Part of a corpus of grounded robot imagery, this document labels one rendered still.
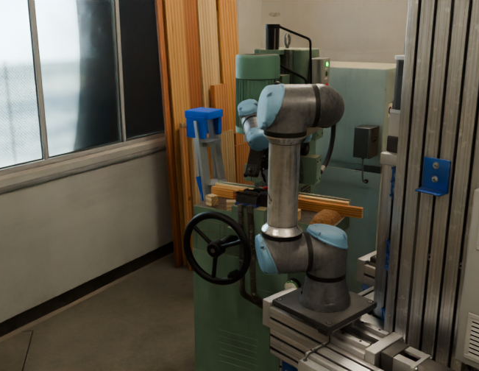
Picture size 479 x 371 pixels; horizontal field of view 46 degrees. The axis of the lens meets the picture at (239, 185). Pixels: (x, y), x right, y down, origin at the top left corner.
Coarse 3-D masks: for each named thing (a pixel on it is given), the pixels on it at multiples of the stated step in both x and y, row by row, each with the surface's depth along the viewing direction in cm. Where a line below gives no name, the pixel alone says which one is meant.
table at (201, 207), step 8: (224, 200) 242; (200, 208) 234; (208, 208) 232; (216, 208) 231; (224, 208) 231; (304, 216) 221; (312, 216) 221; (344, 216) 221; (224, 224) 230; (304, 224) 213; (336, 224) 213; (344, 224) 221; (232, 232) 218; (256, 232) 213
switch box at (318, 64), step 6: (312, 60) 242; (318, 60) 241; (324, 60) 242; (312, 66) 243; (318, 66) 241; (324, 66) 243; (312, 72) 243; (318, 72) 242; (324, 72) 244; (312, 78) 244; (318, 78) 243; (324, 84) 246
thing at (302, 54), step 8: (264, 48) 248; (280, 48) 248; (296, 48) 248; (304, 48) 248; (312, 48) 248; (296, 56) 235; (304, 56) 237; (312, 56) 245; (296, 64) 236; (304, 64) 238; (296, 72) 237; (304, 72) 240; (296, 80) 238; (304, 80) 241; (312, 144) 259; (312, 152) 260; (264, 184) 257; (304, 184) 256; (312, 192) 267
